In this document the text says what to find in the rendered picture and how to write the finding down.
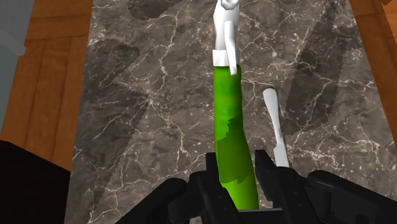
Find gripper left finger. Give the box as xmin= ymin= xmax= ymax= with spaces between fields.
xmin=115 ymin=151 xmax=244 ymax=224

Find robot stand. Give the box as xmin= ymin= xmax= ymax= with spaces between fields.
xmin=0 ymin=139 xmax=72 ymax=224

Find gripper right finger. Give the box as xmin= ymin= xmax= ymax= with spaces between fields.
xmin=254 ymin=149 xmax=397 ymax=224

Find green spray bottle white trigger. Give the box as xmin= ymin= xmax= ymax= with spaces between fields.
xmin=212 ymin=0 xmax=260 ymax=211

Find white plastic knife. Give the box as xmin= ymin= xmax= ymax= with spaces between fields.
xmin=262 ymin=87 xmax=291 ymax=169

